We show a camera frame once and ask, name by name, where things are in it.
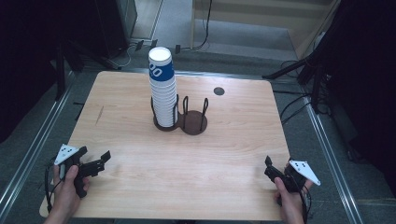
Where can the dark cabinet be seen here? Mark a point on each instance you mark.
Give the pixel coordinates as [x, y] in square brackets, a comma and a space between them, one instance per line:
[115, 25]

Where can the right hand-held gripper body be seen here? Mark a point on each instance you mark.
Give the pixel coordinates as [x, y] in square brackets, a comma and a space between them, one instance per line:
[303, 169]

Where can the person's right hand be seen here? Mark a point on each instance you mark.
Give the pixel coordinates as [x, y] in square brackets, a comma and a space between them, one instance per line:
[291, 205]

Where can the black tripod stand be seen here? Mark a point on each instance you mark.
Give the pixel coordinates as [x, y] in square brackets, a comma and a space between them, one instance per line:
[60, 71]
[311, 67]

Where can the person's left hand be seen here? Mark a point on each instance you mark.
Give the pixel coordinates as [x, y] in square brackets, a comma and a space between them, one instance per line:
[65, 196]

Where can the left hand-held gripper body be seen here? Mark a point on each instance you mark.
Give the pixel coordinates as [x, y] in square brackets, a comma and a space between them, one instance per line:
[67, 152]

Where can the beige wooden platform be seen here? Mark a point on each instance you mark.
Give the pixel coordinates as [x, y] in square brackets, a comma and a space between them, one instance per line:
[264, 18]

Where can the dark brown cup holder rack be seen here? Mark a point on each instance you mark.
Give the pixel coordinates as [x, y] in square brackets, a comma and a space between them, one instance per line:
[193, 122]

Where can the stack of white paper cups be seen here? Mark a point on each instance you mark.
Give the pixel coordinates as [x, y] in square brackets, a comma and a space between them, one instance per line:
[164, 105]

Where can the metal floor rail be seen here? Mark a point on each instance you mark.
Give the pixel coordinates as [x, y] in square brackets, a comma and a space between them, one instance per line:
[333, 161]
[34, 146]

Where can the grey round table grommet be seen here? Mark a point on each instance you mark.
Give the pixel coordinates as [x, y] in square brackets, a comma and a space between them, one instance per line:
[219, 91]

